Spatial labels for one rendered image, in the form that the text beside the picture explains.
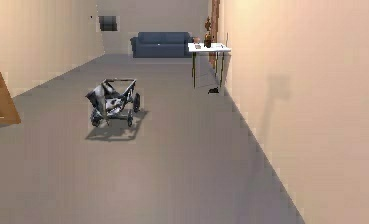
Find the dark brown bottle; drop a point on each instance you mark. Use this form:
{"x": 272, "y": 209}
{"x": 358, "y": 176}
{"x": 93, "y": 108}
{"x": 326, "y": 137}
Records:
{"x": 207, "y": 40}

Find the small black floor object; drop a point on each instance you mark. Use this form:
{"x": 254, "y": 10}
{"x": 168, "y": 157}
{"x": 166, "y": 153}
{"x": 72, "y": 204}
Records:
{"x": 213, "y": 90}

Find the small pale table item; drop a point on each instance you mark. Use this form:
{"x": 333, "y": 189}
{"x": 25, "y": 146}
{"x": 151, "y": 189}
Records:
{"x": 197, "y": 46}

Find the white side table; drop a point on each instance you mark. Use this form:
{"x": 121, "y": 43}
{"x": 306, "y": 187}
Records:
{"x": 208, "y": 48}

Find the dark blue sofa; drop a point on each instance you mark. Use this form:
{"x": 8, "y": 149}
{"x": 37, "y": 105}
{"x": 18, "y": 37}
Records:
{"x": 160, "y": 44}

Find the grey baby stroller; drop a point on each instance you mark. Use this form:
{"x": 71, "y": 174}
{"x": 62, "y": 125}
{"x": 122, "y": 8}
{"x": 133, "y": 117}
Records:
{"x": 110, "y": 101}

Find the brown wooden shelf unit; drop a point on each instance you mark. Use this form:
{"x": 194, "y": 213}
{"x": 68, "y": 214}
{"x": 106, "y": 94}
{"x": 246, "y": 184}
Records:
{"x": 214, "y": 26}

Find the brown figurine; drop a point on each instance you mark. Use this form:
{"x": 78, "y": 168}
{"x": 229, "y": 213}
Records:
{"x": 208, "y": 24}

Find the brown wooden door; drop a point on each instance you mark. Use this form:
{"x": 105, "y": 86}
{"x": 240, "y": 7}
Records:
{"x": 0, "y": 100}

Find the dark framed wall picture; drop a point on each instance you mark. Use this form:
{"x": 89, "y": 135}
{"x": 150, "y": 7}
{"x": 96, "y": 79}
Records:
{"x": 108, "y": 23}

